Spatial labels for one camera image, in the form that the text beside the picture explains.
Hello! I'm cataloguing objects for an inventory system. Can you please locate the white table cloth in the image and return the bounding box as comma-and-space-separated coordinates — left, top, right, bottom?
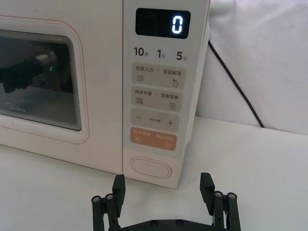
0, 116, 308, 231

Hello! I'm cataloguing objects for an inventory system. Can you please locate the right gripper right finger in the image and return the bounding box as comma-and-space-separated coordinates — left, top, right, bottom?
199, 172, 242, 231

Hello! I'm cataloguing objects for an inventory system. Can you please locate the white curtain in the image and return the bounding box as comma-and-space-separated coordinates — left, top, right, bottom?
196, 0, 308, 136

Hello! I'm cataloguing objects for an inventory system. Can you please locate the black power cable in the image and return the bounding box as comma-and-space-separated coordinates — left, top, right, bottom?
207, 39, 266, 128

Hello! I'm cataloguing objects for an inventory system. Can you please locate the cream microwave oven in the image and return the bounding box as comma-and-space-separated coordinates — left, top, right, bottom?
0, 0, 212, 191

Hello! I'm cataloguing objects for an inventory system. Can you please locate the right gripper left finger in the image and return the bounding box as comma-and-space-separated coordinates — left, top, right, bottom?
91, 174, 127, 231

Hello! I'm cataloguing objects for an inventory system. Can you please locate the oven control panel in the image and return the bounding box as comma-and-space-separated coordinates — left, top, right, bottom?
122, 0, 210, 191

